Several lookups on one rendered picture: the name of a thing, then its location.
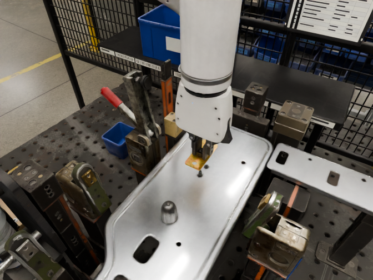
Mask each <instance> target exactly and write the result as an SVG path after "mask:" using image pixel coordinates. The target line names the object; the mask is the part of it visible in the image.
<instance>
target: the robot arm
mask: <svg viewBox="0 0 373 280"><path fill-rule="evenodd" d="M158 1H160V2H161V3H162V4H164V5H166V6H167V7H168V8H170V9H171V10H172V11H174V12H175V13H177V14H178V15H179V16H180V65H179V68H178V71H179V72H181V80H180V82H179V87H178V92H177V98H176V105H175V122H176V124H177V126H178V127H179V128H181V129H183V130H185V131H186V132H187V133H188V135H189V139H190V140H191V148H192V155H196V152H197V150H198V149H199V148H200V147H202V139H203V138H204V139H206V142H205V145H203V155H202V159H203V160H206V159H207V157H208V156H211V155H212V153H213V150H214V145H215V144H218V143H226V144H229V143H230V142H231V141H232V140H233V138H232V135H231V131H230V128H231V123H232V116H233V96H232V91H231V86H230V85H231V80H232V75H233V67H234V58H235V50H236V42H237V37H238V29H239V21H240V12H241V4H242V0H158Z"/></svg>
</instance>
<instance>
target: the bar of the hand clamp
mask: <svg viewBox="0 0 373 280"><path fill-rule="evenodd" d="M123 81H124V84H125V87H126V89H127V93H128V96H129V100H130V103H131V105H132V109H133V112H134V116H135V119H136V122H137V125H138V128H139V132H140V134H143V135H145V136H147V137H148V139H149V143H150V145H151V144H152V143H151V140H150V136H149V132H148V129H147V127H148V128H149V129H150V130H152V131H153V132H154V134H153V136H152V137H154V138H158V137H159V136H158V131H157V128H156V125H155V120H154V116H153V112H152V108H151V105H150V101H149V97H148V92H147V90H149V89H150V88H151V86H152V78H151V76H147V75H143V73H142V71H139V70H136V69H134V70H132V71H131V72H129V73H128V74H126V75H125V76H124V77H123Z"/></svg>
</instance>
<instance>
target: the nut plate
mask: <svg viewBox="0 0 373 280"><path fill-rule="evenodd" d="M205 142H206V140H205V139H204V140H202V147H200V148H199V149H198V150H197V152H196V155H192V154H191V155H190V156H189V157H188V159H187V160H186V161H185V164H186V165H187V166H189V167H191V168H194V169H196V170H198V171H199V170H201V169H202V168H203V166H204V165H205V164H206V162H207V161H208V159H209V158H210V157H211V156H208V157H207V159H206V160H203V159H202V155H203V145H205ZM217 147H218V145H217V144H215V145H214V150H213V153H214V152H215V150H216V149H217ZM213 153H212V154H213ZM193 162H196V163H197V164H195V165H194V164H193Z"/></svg>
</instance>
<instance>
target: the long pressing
mask: <svg viewBox="0 0 373 280"><path fill-rule="evenodd" d="M230 131H231V135H232V138H233V140H232V141H231V142H230V143H229V144H226V143H218V144H217V145H218V147H217V149H216V150H215V152H214V153H213V154H212V155H211V157H210V158H209V159H208V161H207V162H206V164H207V165H208V166H209V168H207V169H205V168H204V166H203V168H202V169H201V171H202V175H203V176H202V177H198V173H199V171H198V170H196V169H194V168H191V167H189V166H187V165H186V164H185V161H186V160H187V159H188V157H189V156H190V155H191V154H192V148H191V140H190V139H189V135H188V133H187V132H186V133H185V134H184V135H183V136H182V138H181V139H180V140H178V142H177V143H176V144H175V145H174V146H173V147H172V149H171V150H170V151H169V152H168V153H167V154H166V155H165V156H164V157H163V158H162V159H161V161H160V162H159V163H158V164H157V165H156V166H155V167H154V168H153V169H152V170H151V171H150V172H149V174H148V175H147V176H146V177H145V178H144V179H143V180H142V181H141V182H140V183H139V184H138V186H137V187H136V188H135V189H134V190H133V191H132V193H131V194H130V195H129V196H128V197H127V198H126V199H125V200H124V201H123V202H122V203H121V204H120V206H119V207H118V208H117V209H116V210H115V211H114V212H113V213H112V214H111V215H110V217H109V218H108V219H107V221H106V223H105V226H104V252H105V259H104V264H103V267H102V269H101V270H100V272H99V273H98V275H97V276H96V277H95V279H93V280H114V279H115V278H116V277H117V276H123V277H124V278H126V279H127V280H206V279H207V277H208V275H209V273H210V271H211V270H212V268H213V266H214V264H215V262H216V260H217V259H218V257H219V254H220V253H221V251H222V249H223V247H224V245H225V243H226V242H227V240H228V238H229V236H230V234H231V232H232V230H233V228H234V226H235V225H236V223H237V221H238V219H239V217H240V215H241V213H242V211H243V209H244V207H245V206H246V204H247V202H248V200H249V198H250V196H251V194H252V192H253V190H254V189H255V187H256V185H257V183H258V181H259V179H260V177H261V175H262V173H263V171H264V170H265V168H266V166H267V163H268V161H269V159H270V157H271V155H272V153H273V151H274V147H273V145H272V144H271V143H270V142H269V141H268V140H267V139H265V138H263V137H259V136H257V135H254V134H252V133H249V132H247V131H244V130H242V129H239V128H236V127H233V126H231V128H230ZM242 161H244V162H245V164H242V163H241V162H242ZM206 164H205V165H206ZM165 201H172V202H174V203H175V205H176V207H177V216H178V218H177V220H176V221H175V223H173V224H166V223H164V222H163V221H162V214H161V207H162V204H163V203H164V202H165ZM147 237H153V238H154V239H156V240H157V241H158V242H159V245H158V246H157V248H156V250H155V251H154V252H153V254H152V255H151V256H150V258H149V259H148V261H147V262H145V263H140V262H139V261H137V260H136V259H135V258H134V253H135V251H136V250H137V249H138V248H139V246H140V245H141V244H142V242H143V241H144V240H145V239H146V238H147ZM178 242H180V243H181V246H180V247H178V246H177V243H178Z"/></svg>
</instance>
